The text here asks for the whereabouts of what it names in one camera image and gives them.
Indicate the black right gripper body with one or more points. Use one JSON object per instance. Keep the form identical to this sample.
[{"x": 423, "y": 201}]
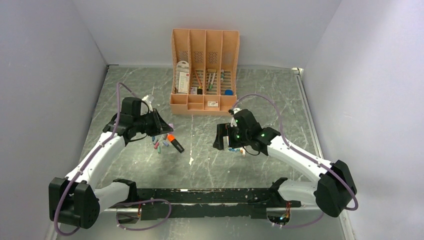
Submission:
[{"x": 236, "y": 138}]

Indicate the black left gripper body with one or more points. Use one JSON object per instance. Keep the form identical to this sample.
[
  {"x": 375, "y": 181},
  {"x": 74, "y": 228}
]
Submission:
[{"x": 148, "y": 124}]

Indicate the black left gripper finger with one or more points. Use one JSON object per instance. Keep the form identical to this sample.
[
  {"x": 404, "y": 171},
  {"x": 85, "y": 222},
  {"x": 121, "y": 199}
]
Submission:
[
  {"x": 163, "y": 128},
  {"x": 158, "y": 120}
]

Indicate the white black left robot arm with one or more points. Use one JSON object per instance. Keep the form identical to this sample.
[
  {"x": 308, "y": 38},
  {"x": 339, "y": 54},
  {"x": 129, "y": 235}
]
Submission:
[{"x": 74, "y": 199}]

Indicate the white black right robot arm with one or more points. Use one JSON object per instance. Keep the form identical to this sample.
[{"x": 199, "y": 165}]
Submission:
[{"x": 330, "y": 185}]

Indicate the orange black highlighter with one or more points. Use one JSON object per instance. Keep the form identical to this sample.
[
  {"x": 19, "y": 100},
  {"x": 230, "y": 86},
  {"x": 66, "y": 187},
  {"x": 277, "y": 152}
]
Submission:
[{"x": 175, "y": 143}]

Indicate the white eraser box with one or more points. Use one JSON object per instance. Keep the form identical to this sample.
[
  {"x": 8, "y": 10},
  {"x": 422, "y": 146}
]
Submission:
[{"x": 213, "y": 104}]

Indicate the blue round container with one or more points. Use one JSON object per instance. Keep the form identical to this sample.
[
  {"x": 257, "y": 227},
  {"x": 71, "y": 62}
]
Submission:
[{"x": 228, "y": 92}]

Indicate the white packaged item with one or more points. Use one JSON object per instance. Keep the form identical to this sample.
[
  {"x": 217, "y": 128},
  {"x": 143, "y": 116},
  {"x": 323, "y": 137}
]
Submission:
[{"x": 183, "y": 76}]

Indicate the orange plastic desk organizer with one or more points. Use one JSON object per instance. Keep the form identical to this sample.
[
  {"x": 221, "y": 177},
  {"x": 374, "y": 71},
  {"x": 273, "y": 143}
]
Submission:
[{"x": 213, "y": 60}]

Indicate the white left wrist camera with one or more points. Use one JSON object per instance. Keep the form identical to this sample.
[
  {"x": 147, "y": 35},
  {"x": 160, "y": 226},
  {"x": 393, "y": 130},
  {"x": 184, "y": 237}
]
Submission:
[{"x": 148, "y": 99}]

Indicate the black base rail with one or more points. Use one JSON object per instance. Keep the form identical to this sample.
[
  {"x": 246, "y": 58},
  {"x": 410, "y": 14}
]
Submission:
[{"x": 213, "y": 203}]

